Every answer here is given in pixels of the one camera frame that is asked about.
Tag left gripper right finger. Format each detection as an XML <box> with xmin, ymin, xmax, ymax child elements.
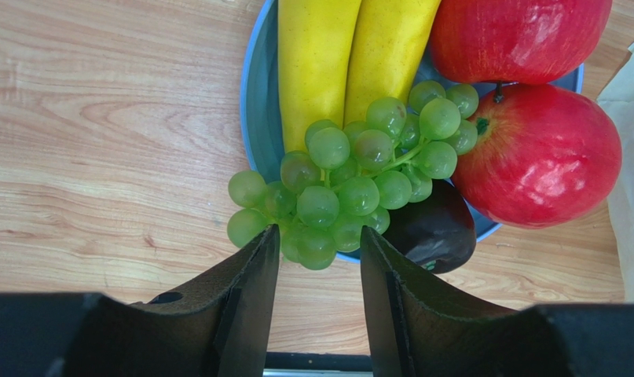
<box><xmin>361</xmin><ymin>227</ymin><xmax>634</xmax><ymax>376</ymax></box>

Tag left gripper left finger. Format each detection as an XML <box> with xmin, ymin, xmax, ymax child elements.
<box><xmin>0</xmin><ymin>225</ymin><xmax>280</xmax><ymax>376</ymax></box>

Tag pale green plastic bag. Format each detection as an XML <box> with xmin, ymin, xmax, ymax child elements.
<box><xmin>596</xmin><ymin>43</ymin><xmax>634</xmax><ymax>302</ymax></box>

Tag dark purple plum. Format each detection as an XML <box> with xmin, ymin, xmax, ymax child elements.
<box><xmin>383</xmin><ymin>180</ymin><xmax>477</xmax><ymax>274</ymax></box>

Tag green grape bunch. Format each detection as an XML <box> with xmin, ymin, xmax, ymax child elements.
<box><xmin>227</xmin><ymin>80</ymin><xmax>478</xmax><ymax>270</ymax></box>

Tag shiny red apple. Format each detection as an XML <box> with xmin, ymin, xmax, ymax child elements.
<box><xmin>428</xmin><ymin>1</ymin><xmax>613</xmax><ymax>85</ymax></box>
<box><xmin>451</xmin><ymin>84</ymin><xmax>622</xmax><ymax>229</ymax></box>

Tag yellow banana right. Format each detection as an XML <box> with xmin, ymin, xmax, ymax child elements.
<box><xmin>344</xmin><ymin>0</ymin><xmax>440</xmax><ymax>124</ymax></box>

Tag yellow banana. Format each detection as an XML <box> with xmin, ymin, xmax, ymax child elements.
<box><xmin>277</xmin><ymin>0</ymin><xmax>361</xmax><ymax>152</ymax></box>
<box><xmin>344</xmin><ymin>0</ymin><xmax>440</xmax><ymax>124</ymax></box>

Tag yellow banana left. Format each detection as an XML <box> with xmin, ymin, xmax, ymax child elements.
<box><xmin>277</xmin><ymin>0</ymin><xmax>361</xmax><ymax>152</ymax></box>

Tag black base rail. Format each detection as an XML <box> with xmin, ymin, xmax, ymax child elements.
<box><xmin>262</xmin><ymin>352</ymin><xmax>373</xmax><ymax>376</ymax></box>

